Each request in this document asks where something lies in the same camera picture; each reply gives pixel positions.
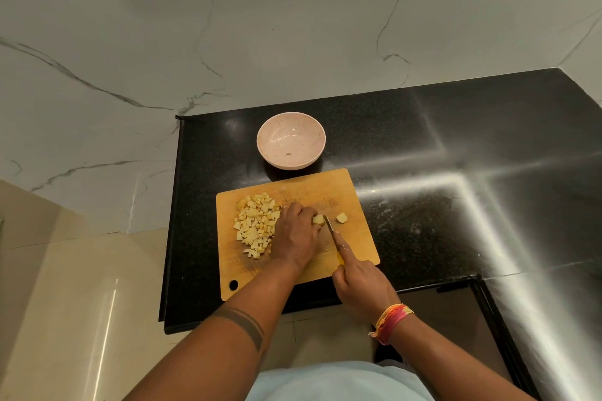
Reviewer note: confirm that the person's left hand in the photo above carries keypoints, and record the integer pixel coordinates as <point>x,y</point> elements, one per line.
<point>294,238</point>

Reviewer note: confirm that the person's right hand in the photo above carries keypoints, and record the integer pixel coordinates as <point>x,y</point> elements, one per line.
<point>364,288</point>

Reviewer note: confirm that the potato end piece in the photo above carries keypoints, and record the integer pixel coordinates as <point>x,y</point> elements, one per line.
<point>319,219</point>

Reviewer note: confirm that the pile of diced potato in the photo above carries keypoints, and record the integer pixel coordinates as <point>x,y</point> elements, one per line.
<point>256,224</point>

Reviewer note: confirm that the potato slice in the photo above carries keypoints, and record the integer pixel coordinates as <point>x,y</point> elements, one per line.
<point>342,218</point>

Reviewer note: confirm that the pink speckled bowl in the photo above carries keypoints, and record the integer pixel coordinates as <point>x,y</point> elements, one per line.
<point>294,135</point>

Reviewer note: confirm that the person's left forearm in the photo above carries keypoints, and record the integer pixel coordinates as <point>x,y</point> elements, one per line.
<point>216,353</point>

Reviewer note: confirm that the wooden cutting board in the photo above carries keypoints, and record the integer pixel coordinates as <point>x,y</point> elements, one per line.
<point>362,250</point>

